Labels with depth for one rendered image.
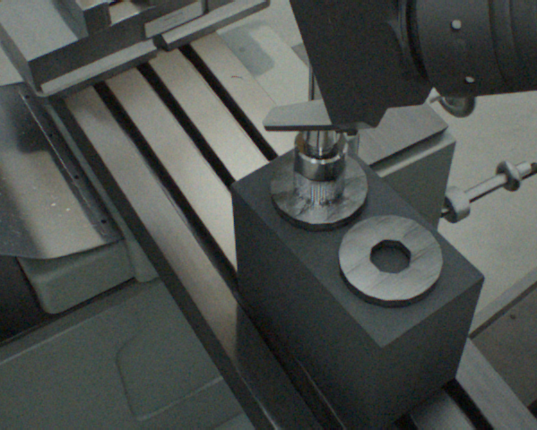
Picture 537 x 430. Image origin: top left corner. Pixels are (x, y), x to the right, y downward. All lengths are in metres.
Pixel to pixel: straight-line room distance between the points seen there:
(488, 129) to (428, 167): 1.01
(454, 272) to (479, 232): 1.45
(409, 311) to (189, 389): 0.86
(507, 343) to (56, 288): 0.65
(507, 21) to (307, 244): 0.38
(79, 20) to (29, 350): 0.43
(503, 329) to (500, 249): 0.83
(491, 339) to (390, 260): 0.62
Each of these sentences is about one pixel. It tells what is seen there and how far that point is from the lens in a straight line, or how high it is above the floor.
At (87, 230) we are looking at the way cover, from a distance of 1.21.
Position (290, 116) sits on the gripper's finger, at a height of 1.35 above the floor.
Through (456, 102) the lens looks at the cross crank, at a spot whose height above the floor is 0.62.
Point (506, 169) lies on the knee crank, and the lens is 1.71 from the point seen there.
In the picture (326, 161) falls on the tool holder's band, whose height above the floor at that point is 1.20.
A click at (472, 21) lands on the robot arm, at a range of 0.54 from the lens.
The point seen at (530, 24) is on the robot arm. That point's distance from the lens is 0.53.
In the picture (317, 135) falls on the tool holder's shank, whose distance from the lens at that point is 0.81.
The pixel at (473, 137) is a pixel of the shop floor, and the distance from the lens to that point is 2.49.
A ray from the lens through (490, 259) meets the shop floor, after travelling 2.26.
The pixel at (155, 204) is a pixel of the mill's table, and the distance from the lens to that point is 1.13.
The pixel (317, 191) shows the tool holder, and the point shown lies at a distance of 0.85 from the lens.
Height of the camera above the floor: 1.83
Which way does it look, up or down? 53 degrees down
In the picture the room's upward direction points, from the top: 2 degrees counter-clockwise
